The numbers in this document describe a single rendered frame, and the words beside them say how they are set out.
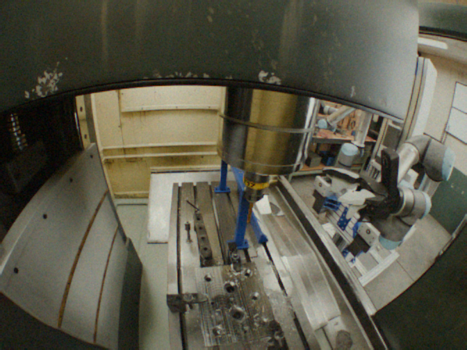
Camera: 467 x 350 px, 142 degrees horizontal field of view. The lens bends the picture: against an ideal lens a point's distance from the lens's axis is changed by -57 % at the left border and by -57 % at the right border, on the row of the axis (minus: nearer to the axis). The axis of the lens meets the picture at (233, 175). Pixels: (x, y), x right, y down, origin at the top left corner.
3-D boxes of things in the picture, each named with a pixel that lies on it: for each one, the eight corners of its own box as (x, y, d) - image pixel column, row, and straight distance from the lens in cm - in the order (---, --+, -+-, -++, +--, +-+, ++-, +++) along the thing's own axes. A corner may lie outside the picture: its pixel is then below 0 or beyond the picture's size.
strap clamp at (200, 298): (206, 303, 75) (205, 287, 61) (208, 310, 74) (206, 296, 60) (171, 304, 76) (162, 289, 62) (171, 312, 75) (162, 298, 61)
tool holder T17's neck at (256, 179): (239, 176, 37) (240, 162, 36) (262, 174, 39) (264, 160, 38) (248, 191, 33) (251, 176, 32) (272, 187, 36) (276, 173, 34)
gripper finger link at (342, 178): (315, 188, 45) (349, 202, 47) (324, 166, 43) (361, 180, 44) (317, 182, 48) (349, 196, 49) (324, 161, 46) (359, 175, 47)
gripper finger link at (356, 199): (337, 228, 37) (363, 218, 44) (351, 203, 34) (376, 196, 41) (327, 217, 38) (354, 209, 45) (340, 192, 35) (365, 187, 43)
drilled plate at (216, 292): (252, 267, 79) (255, 261, 75) (275, 334, 70) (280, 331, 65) (194, 274, 76) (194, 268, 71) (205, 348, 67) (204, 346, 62)
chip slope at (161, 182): (256, 192, 171) (260, 167, 158) (286, 255, 128) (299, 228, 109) (155, 197, 165) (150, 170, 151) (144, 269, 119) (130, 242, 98)
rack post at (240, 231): (246, 239, 92) (256, 189, 72) (249, 248, 89) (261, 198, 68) (226, 242, 90) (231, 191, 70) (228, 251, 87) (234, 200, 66)
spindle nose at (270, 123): (207, 139, 38) (210, 78, 36) (277, 138, 44) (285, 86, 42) (230, 182, 24) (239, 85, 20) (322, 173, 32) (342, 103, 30)
